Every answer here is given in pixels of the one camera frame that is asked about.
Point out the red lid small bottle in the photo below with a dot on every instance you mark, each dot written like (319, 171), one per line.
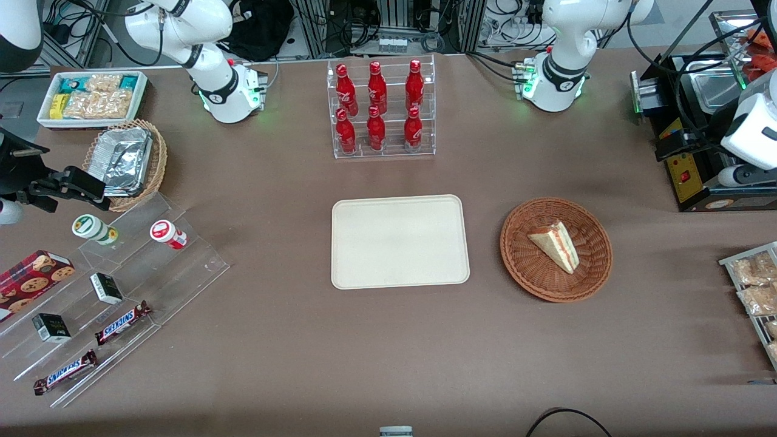
(165, 232)

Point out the Snickers bar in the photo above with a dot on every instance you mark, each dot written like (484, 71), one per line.
(65, 372)
(121, 323)

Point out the silver foil tray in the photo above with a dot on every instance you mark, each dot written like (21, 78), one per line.
(124, 161)

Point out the silver metal box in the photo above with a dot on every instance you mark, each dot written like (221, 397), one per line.
(643, 91)

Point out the black bag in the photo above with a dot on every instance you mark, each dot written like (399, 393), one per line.
(261, 27)

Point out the cream rectangular tray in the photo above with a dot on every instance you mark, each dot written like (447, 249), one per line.
(400, 243)

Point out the red soda bottle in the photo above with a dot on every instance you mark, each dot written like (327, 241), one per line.
(346, 91)
(346, 135)
(413, 132)
(376, 132)
(414, 88)
(377, 91)

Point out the teal snack packet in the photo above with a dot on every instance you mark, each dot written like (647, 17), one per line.
(71, 85)

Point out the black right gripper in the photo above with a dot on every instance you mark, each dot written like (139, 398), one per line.
(13, 165)

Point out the yellow snack packet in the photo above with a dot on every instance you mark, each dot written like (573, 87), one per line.
(57, 106)

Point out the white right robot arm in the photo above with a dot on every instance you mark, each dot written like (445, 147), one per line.
(218, 91)

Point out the red cookie box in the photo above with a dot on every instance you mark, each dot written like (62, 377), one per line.
(30, 279)

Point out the metal snack tray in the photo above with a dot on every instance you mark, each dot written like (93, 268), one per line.
(728, 262)

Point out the light wicker basket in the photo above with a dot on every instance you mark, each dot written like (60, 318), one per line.
(156, 164)

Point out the green lid small bottle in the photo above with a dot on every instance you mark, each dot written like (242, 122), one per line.
(91, 227)

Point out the round brown wicker basket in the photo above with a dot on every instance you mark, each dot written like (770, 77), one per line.
(534, 273)

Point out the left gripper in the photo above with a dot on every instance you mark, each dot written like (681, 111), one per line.
(714, 127)

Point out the clear acrylic stepped display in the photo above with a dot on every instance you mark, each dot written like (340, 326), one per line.
(176, 273)

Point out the clear rice snack packet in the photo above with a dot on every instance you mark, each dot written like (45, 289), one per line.
(759, 300)
(753, 270)

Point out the small clear cracker packet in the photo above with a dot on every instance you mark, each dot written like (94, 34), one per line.
(103, 82)

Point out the clear acrylic bottle rack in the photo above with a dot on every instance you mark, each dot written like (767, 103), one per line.
(391, 153)

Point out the white snack bin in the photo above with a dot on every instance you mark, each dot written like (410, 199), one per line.
(44, 118)

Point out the large clear cracker packet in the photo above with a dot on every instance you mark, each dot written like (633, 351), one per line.
(97, 104)

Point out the aluminium equipment frame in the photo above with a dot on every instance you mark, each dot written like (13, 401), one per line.
(394, 18)

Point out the triangular sandwich wedge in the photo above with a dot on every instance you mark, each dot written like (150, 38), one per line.
(549, 243)

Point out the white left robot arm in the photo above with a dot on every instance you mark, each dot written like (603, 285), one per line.
(561, 79)

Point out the small black box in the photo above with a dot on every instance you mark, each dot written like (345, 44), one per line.
(106, 288)
(51, 328)

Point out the black food warmer case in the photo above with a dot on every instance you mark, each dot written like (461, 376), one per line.
(695, 194)

